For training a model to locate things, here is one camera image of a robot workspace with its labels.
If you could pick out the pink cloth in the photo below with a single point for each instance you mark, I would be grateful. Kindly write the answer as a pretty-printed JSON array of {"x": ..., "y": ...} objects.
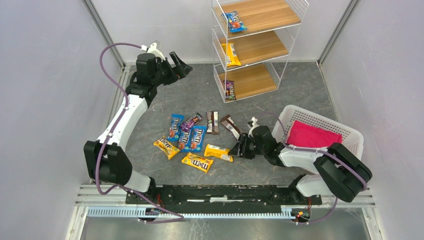
[{"x": 308, "y": 136}]

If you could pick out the bottom wooden shelf board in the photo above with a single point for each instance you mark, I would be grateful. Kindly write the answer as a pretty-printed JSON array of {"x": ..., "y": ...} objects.
[{"x": 248, "y": 81}]

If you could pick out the top wooden shelf board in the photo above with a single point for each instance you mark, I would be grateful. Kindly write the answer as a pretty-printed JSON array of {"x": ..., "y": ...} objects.
[{"x": 258, "y": 16}]

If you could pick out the middle wooden shelf board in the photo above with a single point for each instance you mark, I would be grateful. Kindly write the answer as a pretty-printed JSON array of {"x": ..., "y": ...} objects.
[{"x": 258, "y": 48}]

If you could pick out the blue candy bag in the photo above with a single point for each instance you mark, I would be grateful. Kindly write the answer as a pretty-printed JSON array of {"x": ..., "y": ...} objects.
[
  {"x": 174, "y": 130},
  {"x": 185, "y": 140},
  {"x": 235, "y": 24},
  {"x": 197, "y": 138}
]

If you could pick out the wooden shelf board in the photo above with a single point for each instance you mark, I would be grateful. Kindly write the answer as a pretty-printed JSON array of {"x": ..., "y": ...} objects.
[
  {"x": 248, "y": 81},
  {"x": 258, "y": 48},
  {"x": 258, "y": 16}
]

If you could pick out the brown candy bar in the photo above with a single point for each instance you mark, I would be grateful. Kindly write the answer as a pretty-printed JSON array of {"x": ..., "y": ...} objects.
[
  {"x": 231, "y": 126},
  {"x": 212, "y": 122}
]

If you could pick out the yellow candy bag top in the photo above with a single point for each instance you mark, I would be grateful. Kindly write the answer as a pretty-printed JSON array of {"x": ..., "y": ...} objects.
[{"x": 231, "y": 57}]

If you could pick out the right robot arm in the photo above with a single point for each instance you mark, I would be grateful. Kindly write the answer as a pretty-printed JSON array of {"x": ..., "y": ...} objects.
[{"x": 333, "y": 169}]

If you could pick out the yellow candy bag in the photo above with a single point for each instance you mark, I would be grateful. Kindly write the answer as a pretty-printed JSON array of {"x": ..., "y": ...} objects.
[
  {"x": 198, "y": 162},
  {"x": 231, "y": 57},
  {"x": 218, "y": 152},
  {"x": 169, "y": 149}
]

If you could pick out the purple candy bag on shelf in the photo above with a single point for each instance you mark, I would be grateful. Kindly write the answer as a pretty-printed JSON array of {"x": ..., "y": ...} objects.
[{"x": 230, "y": 90}]

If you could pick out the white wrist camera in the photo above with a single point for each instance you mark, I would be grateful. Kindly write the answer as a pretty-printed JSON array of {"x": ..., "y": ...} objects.
[
  {"x": 253, "y": 123},
  {"x": 153, "y": 48}
]

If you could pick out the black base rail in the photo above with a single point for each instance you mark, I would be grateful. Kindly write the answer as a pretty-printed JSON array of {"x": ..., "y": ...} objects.
[{"x": 229, "y": 199}]

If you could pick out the white plastic basket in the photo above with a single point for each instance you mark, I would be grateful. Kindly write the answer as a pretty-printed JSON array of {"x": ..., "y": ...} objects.
[{"x": 352, "y": 139}]

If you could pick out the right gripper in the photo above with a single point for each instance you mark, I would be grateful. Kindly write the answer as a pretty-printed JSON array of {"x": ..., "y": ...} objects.
[{"x": 245, "y": 148}]

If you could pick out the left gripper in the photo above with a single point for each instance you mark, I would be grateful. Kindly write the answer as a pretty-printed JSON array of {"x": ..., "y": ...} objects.
[{"x": 171, "y": 68}]

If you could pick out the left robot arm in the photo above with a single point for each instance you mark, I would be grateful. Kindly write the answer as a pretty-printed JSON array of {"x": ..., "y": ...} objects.
[{"x": 105, "y": 157}]

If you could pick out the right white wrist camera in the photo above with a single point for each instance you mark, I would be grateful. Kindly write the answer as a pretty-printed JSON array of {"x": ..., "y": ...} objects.
[{"x": 253, "y": 123}]

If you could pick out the white wire shelf rack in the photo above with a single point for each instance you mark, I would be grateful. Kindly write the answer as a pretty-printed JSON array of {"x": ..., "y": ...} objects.
[{"x": 287, "y": 35}]

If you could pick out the purple candy bag on floor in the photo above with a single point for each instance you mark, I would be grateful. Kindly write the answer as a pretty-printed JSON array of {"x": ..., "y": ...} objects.
[{"x": 190, "y": 122}]

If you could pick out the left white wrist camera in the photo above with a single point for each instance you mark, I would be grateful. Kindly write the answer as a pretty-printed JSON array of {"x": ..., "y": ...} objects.
[{"x": 153, "y": 48}]

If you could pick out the yellow candy bag bottom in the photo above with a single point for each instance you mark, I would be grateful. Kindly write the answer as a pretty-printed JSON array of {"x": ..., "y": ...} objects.
[{"x": 198, "y": 162}]

